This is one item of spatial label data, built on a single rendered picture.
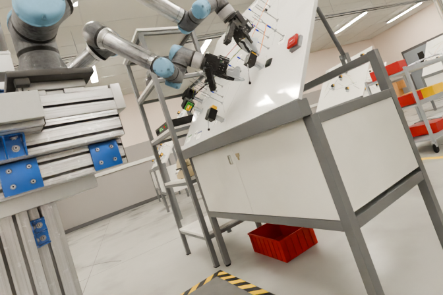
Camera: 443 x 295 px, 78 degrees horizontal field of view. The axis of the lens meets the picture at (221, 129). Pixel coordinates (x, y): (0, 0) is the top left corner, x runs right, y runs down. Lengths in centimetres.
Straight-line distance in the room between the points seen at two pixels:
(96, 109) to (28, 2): 33
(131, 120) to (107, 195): 228
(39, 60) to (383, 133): 131
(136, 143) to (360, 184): 784
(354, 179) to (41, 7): 114
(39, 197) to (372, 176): 117
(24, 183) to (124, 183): 766
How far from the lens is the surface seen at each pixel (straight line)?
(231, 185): 162
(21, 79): 92
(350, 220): 111
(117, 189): 855
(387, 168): 134
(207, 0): 131
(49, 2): 94
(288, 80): 113
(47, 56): 101
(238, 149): 144
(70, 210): 868
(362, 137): 125
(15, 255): 108
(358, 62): 156
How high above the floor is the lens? 79
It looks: 4 degrees up
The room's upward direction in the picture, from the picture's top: 19 degrees counter-clockwise
